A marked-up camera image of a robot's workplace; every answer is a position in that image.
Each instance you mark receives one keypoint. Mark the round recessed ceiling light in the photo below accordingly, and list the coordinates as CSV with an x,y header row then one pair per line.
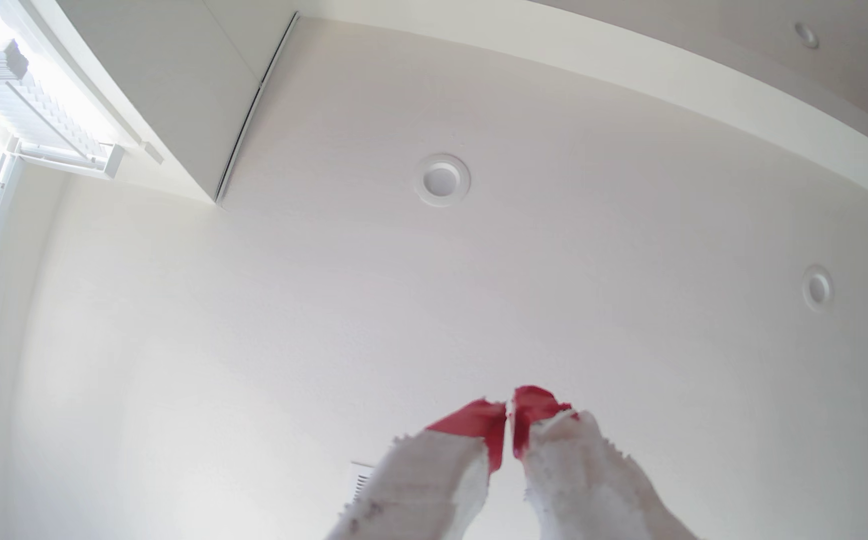
x,y
442,180
817,288
806,34

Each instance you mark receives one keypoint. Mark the white air vent grille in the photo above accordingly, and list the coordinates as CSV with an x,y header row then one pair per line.
x,y
359,478

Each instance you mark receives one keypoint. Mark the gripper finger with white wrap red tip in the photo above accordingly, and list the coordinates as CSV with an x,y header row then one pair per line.
x,y
584,480
419,480

